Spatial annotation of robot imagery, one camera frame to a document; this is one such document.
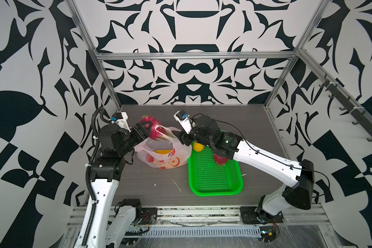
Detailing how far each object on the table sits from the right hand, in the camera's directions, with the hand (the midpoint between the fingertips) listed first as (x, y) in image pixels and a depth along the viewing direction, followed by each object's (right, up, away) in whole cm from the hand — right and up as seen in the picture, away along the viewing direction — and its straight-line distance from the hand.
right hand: (177, 125), depth 68 cm
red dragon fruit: (-10, -4, -1) cm, 11 cm away
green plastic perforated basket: (+15, -29, +17) cm, 37 cm away
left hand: (-13, +1, -2) cm, 13 cm away
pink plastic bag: (0, -16, +13) cm, 21 cm away
